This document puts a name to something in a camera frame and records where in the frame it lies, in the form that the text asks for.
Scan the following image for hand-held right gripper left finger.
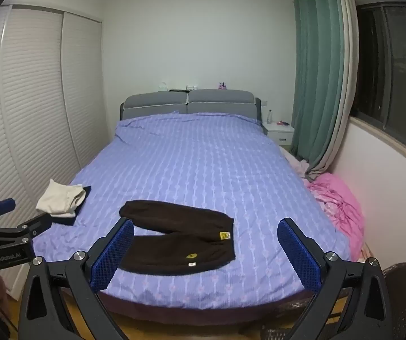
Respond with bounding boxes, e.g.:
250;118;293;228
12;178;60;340
18;217;135;340

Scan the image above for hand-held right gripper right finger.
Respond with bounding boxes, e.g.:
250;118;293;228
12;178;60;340
277;218;394;340

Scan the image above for dark brown corduroy pants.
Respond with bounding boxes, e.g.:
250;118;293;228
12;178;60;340
119;200;236;276

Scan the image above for folded navy garment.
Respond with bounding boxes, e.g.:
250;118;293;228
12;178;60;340
49;185;92;226

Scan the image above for folded cream garment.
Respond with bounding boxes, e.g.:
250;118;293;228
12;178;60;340
36;179;87;216

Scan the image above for pink blanket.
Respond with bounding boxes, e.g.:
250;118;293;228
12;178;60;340
305;173;365;261

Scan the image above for pale pink cloth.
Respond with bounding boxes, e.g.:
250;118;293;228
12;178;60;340
281;148;310;178

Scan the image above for brown wicker chair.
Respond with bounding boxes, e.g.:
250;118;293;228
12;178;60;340
260;262;406;340

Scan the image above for white louvered wardrobe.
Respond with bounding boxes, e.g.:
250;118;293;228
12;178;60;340
0;5;103;293

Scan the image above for white nightstand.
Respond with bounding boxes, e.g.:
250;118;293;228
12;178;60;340
261;122;294;146

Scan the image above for purple striped floral bed sheet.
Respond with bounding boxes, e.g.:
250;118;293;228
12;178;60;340
32;112;351;310

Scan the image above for grey padded bed headboard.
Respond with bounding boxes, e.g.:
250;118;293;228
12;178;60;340
120;89;268;135

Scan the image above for dark framed window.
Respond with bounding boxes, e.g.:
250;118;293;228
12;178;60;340
352;2;406;156

